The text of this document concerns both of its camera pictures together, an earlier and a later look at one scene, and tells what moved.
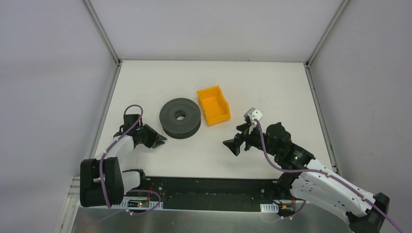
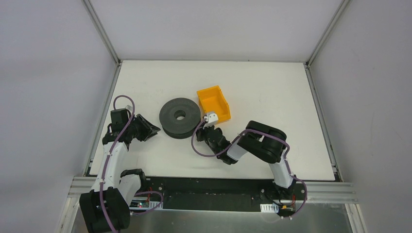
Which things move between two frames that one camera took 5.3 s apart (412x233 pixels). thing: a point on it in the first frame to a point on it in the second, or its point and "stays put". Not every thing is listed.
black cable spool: [180, 118] stays put
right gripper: [242, 141] to [209, 129]
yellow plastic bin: [215, 107] stays put
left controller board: [138, 204] stays put
